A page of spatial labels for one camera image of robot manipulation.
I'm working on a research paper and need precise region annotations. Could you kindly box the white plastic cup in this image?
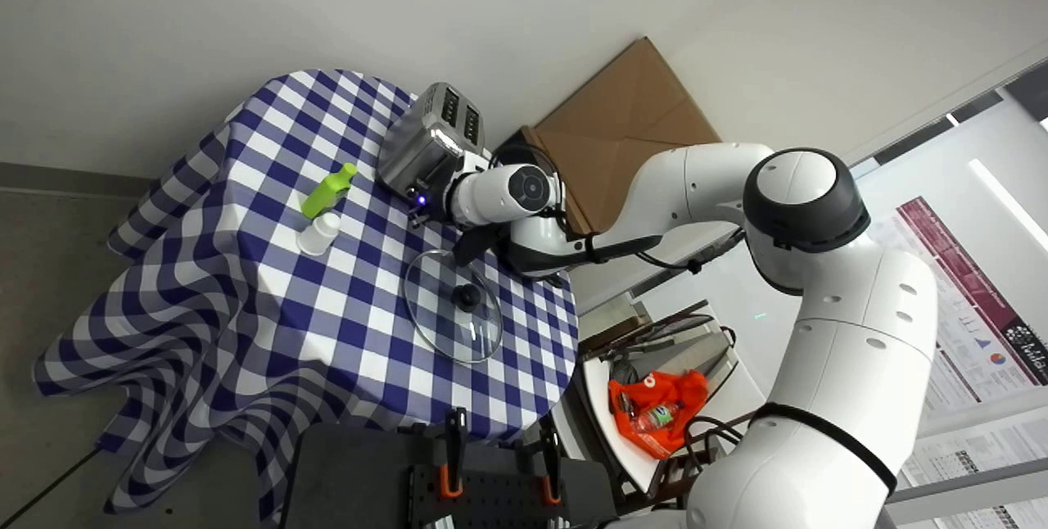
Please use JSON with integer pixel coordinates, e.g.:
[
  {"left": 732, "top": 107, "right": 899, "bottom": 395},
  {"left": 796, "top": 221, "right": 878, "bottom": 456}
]
[{"left": 296, "top": 211, "right": 343, "bottom": 258}]

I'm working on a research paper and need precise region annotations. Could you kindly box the orange bag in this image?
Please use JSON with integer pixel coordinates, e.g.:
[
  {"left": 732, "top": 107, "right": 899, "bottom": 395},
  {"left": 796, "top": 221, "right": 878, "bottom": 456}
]
[{"left": 607, "top": 370, "right": 710, "bottom": 462}]

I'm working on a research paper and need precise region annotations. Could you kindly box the wall poster with maroon band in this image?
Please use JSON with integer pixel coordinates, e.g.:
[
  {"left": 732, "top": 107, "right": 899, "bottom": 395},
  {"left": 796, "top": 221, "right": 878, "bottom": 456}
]
[{"left": 866, "top": 196, "right": 1048, "bottom": 414}]

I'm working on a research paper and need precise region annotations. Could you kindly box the glass pot lid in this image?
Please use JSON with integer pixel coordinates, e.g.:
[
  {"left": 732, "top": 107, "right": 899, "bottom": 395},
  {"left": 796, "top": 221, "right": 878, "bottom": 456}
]
[{"left": 403, "top": 248, "right": 504, "bottom": 365}]

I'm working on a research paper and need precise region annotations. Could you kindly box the brown cardboard box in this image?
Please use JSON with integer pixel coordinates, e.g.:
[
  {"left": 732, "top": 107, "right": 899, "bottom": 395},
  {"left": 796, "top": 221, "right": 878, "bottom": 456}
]
[{"left": 521, "top": 36, "right": 724, "bottom": 237}]

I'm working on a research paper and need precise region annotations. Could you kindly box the clear plastic bottle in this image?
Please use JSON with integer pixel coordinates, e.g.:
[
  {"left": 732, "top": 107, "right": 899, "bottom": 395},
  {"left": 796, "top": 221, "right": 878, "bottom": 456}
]
[{"left": 633, "top": 401, "right": 685, "bottom": 433}]

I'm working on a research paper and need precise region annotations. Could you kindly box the white wall poster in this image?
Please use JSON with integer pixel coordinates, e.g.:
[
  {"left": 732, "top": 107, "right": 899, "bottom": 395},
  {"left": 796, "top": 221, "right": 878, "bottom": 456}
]
[{"left": 899, "top": 413, "right": 1048, "bottom": 529}]

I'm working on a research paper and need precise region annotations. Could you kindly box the black cable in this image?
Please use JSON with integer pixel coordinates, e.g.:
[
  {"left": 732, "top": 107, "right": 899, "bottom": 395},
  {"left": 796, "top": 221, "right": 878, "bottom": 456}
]
[{"left": 0, "top": 445, "right": 105, "bottom": 529}]

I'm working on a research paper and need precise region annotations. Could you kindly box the orange black clamp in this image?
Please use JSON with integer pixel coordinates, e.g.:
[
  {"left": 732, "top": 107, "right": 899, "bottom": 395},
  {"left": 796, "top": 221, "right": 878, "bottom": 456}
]
[
  {"left": 538, "top": 426, "right": 567, "bottom": 507},
  {"left": 438, "top": 407, "right": 469, "bottom": 502}
]

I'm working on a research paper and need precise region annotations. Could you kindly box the blue white checkered tablecloth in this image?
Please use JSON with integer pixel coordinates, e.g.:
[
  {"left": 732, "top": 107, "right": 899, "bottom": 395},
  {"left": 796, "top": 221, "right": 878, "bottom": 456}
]
[{"left": 32, "top": 68, "right": 580, "bottom": 527}]

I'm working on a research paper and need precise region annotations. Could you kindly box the green plastic bottle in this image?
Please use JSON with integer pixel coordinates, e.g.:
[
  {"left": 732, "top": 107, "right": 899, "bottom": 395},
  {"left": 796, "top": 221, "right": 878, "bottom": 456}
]
[{"left": 300, "top": 162, "right": 359, "bottom": 221}]

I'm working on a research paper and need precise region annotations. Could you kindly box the white round table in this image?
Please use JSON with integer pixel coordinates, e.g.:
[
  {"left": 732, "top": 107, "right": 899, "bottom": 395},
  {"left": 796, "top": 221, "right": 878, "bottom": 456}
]
[{"left": 571, "top": 300, "right": 769, "bottom": 499}]

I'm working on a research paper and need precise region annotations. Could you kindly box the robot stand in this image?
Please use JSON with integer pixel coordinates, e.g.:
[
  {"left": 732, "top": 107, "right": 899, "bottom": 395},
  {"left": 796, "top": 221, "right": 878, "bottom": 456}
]
[{"left": 278, "top": 420, "right": 625, "bottom": 529}]

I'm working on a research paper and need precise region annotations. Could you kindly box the silver toaster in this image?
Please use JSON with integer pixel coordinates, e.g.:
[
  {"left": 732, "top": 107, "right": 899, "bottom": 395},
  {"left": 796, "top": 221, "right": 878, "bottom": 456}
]
[{"left": 376, "top": 82, "right": 493, "bottom": 204}]

